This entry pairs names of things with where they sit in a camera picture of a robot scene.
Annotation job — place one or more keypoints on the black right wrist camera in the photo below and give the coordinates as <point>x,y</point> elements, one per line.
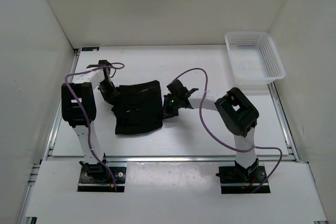
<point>177,86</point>

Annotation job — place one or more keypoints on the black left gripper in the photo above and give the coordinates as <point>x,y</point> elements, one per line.
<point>113,96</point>

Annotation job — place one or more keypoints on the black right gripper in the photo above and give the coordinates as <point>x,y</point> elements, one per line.
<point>167,112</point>

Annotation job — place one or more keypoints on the black shorts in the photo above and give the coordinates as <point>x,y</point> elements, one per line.
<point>139,108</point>

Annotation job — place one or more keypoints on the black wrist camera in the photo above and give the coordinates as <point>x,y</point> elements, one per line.
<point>105,65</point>
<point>177,86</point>

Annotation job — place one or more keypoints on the white perforated plastic basket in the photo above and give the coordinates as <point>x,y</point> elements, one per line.
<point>254,58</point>

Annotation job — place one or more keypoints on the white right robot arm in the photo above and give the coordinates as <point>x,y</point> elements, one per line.
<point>237,112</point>

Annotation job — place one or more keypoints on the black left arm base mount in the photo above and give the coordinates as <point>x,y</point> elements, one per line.
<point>96,178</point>

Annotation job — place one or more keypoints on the aluminium front rail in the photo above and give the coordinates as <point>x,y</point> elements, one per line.
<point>170,158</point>

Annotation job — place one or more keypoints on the aluminium left side rail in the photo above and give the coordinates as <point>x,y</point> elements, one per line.
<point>48,142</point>

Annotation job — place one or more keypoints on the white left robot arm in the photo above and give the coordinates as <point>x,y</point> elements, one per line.
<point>78,108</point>

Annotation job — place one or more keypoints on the aluminium right side rail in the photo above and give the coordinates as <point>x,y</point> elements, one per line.
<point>302,185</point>

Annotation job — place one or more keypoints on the aluminium rail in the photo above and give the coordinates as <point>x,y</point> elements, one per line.
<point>302,185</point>
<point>48,142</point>
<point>170,158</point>

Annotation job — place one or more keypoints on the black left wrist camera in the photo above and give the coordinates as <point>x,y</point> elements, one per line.
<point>105,65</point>

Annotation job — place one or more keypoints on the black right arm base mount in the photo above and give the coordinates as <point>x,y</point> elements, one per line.
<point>234,183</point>

